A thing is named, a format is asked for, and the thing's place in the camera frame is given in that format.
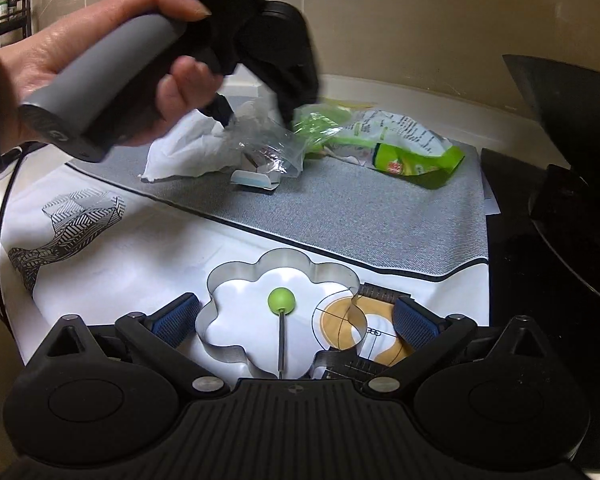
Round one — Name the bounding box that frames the person's left hand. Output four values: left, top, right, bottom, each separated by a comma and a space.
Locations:
0, 0, 227, 148

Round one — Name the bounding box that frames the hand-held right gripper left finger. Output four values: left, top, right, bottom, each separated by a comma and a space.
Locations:
30, 293, 231, 402

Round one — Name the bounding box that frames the white printed cloth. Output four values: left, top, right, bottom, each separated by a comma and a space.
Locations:
0, 154, 492, 397

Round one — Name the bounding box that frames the green snack bag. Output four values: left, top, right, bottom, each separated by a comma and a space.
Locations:
292, 102, 467, 191

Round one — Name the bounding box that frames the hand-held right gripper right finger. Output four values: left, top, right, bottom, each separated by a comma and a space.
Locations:
362, 296, 557, 402

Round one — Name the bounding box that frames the small white carton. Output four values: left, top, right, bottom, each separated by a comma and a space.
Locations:
229, 157, 287, 194

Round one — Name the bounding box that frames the black wok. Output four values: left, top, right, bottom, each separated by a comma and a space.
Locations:
502, 54, 600, 177

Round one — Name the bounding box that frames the clear plastic bag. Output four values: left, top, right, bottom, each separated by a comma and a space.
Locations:
219, 104, 307, 182

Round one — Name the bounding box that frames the black gas stove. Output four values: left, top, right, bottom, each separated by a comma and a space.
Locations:
480, 147, 600, 480

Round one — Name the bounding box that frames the black burner grate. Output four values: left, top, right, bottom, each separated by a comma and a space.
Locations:
527, 164, 600, 312

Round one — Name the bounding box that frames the flower-shaped metal egg ring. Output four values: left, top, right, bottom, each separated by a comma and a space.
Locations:
194, 248, 369, 381

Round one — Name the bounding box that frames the black wire spice rack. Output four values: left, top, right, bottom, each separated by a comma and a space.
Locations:
0, 0, 34, 44

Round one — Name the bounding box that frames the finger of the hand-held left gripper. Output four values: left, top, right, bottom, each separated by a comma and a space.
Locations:
197, 91, 239, 129
270, 59, 322, 124

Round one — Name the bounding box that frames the grey mat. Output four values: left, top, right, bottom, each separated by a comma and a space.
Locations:
64, 79, 497, 282

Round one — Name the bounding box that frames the white paper towel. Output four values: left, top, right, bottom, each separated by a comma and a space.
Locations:
138, 99, 262, 184

